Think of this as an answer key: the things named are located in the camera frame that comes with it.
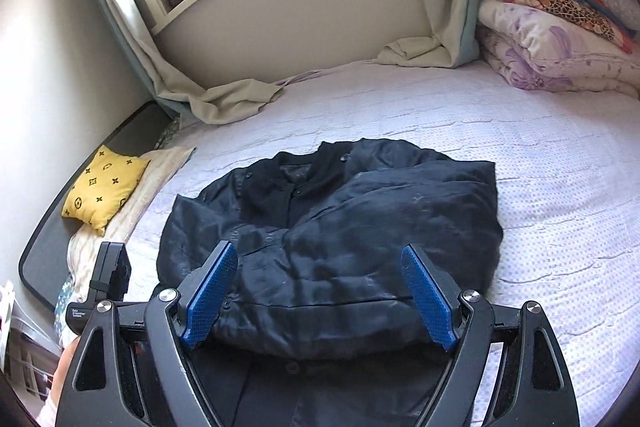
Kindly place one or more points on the person's left hand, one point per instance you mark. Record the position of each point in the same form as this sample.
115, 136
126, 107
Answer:
47, 415

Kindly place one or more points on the dark bed side board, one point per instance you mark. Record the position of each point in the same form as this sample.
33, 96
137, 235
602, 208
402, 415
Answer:
43, 266

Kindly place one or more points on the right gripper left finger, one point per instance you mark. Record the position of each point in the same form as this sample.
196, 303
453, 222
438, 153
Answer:
132, 365

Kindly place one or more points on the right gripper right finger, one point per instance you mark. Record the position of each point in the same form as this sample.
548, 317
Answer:
532, 387

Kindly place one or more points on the beige right curtain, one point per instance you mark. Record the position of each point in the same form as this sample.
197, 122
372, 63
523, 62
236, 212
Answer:
450, 41

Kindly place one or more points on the yellow patterned cushion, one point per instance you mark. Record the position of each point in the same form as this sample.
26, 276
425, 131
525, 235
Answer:
103, 188

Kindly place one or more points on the black padded jacket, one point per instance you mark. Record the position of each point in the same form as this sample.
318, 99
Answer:
318, 327

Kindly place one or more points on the white quilted bed mattress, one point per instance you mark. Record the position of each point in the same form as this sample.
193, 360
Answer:
567, 167

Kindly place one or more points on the orange patterned folded blanket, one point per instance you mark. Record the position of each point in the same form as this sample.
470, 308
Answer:
591, 15

